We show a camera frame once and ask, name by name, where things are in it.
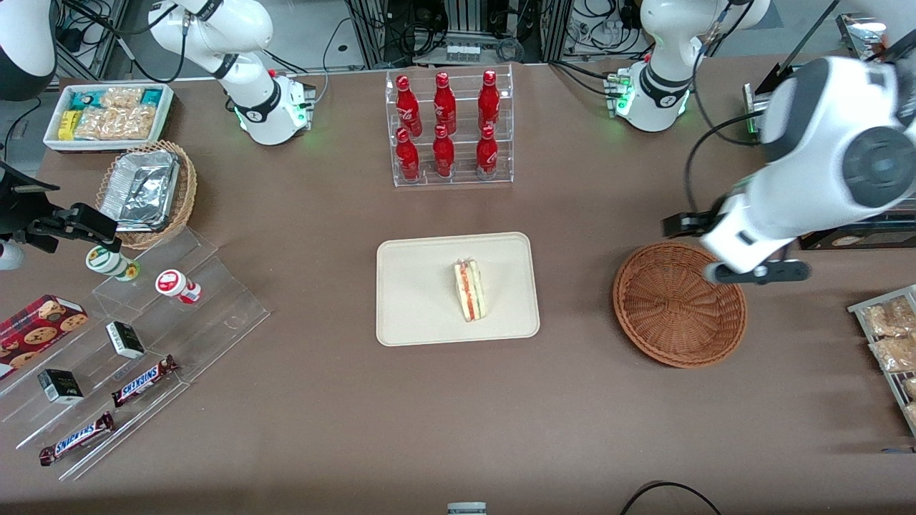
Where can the grey power strip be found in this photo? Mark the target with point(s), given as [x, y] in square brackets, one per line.
[469, 54]

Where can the yellow snack packet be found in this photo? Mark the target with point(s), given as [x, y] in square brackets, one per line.
[68, 125]

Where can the small black carton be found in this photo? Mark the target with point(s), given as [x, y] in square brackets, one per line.
[125, 340]
[61, 386]

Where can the clear acrylic bottle rack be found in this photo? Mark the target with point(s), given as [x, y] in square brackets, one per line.
[461, 179]

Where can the brown wicker basket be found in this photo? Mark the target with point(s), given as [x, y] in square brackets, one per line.
[673, 307]

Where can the cream plastic tray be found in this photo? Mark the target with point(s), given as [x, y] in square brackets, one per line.
[422, 300]

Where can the white plastic bin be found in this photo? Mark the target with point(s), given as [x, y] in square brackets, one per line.
[107, 146]

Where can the clear acrylic stepped riser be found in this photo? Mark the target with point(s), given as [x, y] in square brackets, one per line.
[215, 315]
[28, 422]

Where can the tray of packaged snacks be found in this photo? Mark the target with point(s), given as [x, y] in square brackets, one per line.
[891, 386]

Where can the triangle sandwich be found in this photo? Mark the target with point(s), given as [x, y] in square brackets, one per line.
[470, 290]

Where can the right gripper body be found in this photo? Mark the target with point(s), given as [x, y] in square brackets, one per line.
[16, 212]

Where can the black hot food showcase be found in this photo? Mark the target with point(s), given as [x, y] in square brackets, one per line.
[823, 243]

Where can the clear cracker bag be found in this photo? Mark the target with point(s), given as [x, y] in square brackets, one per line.
[118, 123]
[122, 97]

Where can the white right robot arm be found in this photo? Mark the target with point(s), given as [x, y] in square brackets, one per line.
[250, 79]

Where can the red lidded cup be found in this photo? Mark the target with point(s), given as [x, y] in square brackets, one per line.
[175, 285]

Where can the grey device edge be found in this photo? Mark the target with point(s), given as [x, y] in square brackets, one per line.
[466, 509]

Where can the clear fried snack bag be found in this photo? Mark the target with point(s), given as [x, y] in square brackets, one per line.
[894, 354]
[891, 318]

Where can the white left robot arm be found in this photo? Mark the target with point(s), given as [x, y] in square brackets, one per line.
[823, 143]

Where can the green sunflower lidded cup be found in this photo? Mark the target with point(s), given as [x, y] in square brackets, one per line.
[107, 262]

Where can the Snickers chocolate bar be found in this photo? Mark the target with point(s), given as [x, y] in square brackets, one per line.
[75, 438]
[143, 381]

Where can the red tartan cookie box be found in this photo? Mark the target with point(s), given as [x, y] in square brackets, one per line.
[39, 329]

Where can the light wicker basket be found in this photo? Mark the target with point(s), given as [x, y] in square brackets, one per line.
[182, 200]

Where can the silver foil packet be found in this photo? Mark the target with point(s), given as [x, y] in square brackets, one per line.
[139, 189]

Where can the teal snack packet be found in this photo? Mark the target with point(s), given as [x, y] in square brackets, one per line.
[84, 99]
[152, 96]

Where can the red cola bottle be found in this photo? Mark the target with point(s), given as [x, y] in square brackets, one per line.
[489, 104]
[408, 159]
[444, 156]
[444, 106]
[408, 107]
[487, 156]

